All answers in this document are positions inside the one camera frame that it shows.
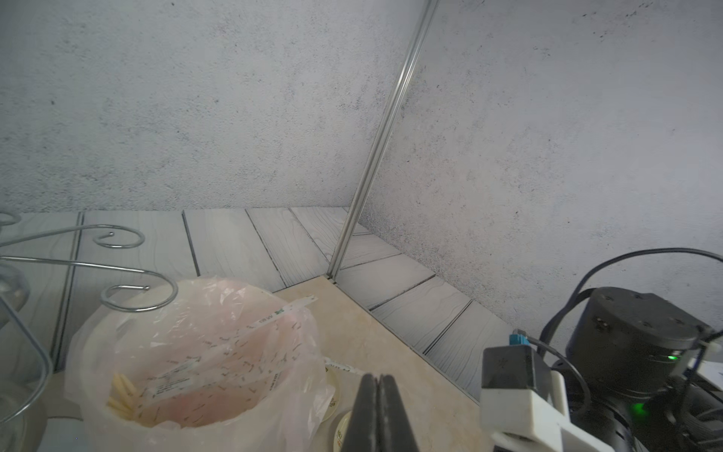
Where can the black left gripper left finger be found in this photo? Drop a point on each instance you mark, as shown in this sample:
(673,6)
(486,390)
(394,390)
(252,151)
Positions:
(362,432)

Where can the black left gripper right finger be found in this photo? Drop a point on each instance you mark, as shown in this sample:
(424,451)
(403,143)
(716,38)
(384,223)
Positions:
(394,429)

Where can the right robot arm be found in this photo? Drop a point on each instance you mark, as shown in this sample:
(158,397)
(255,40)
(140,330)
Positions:
(632,367)

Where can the bare chopsticks in bin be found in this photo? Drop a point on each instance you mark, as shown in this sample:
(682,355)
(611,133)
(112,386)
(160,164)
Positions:
(123,397)

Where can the white trash bin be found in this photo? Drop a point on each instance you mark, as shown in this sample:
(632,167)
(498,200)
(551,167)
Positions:
(186,367)

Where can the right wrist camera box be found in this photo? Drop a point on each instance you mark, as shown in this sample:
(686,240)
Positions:
(523,402)

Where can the metal corner post right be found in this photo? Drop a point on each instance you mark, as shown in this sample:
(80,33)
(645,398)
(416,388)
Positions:
(383,135)

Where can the chrome wire cup rack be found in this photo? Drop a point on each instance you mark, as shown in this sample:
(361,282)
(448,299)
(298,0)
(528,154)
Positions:
(15,292)

